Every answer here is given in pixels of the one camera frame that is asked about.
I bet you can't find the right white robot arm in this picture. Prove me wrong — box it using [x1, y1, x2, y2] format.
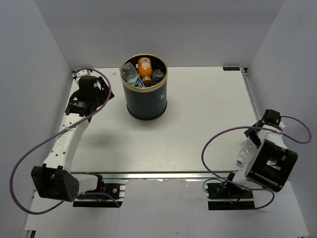
[223, 109, 298, 198]

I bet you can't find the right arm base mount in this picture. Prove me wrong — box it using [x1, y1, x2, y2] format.
[202, 178, 255, 211]

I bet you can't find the right blue corner sticker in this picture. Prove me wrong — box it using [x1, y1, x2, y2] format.
[223, 66, 240, 71]

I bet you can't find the orange plastic bottle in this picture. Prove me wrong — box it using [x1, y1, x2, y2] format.
[138, 58, 152, 84]

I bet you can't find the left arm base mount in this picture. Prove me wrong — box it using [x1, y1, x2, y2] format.
[73, 175, 125, 208]

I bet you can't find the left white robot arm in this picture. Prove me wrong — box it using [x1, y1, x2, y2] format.
[31, 76, 114, 202]

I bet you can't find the dark blue round bin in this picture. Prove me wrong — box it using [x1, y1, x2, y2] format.
[120, 54, 167, 120]

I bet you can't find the blue label bottle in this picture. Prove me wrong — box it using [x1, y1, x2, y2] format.
[128, 76, 145, 88]
[152, 69, 165, 84]

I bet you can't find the clear unlabelled crushed bottle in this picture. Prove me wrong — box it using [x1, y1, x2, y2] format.
[119, 62, 138, 82]

